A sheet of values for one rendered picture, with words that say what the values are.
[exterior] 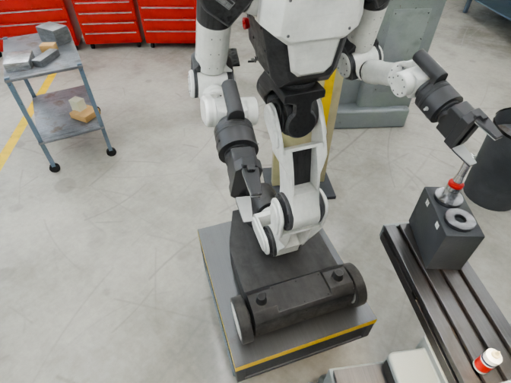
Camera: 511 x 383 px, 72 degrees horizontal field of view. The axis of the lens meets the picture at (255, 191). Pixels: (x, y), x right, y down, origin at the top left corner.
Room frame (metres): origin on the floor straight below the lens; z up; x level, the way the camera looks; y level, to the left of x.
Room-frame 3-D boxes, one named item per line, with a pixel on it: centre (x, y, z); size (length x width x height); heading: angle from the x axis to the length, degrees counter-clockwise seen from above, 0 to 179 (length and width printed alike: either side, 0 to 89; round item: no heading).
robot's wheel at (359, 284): (0.85, -0.44, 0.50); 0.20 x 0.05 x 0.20; 18
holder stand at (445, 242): (0.77, -0.65, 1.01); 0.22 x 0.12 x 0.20; 178
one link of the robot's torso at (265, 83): (1.04, -0.10, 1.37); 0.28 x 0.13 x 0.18; 18
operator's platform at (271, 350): (0.99, -0.12, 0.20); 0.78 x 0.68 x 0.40; 18
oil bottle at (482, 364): (0.35, -0.63, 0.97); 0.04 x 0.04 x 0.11
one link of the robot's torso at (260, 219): (1.02, -0.11, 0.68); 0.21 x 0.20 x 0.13; 18
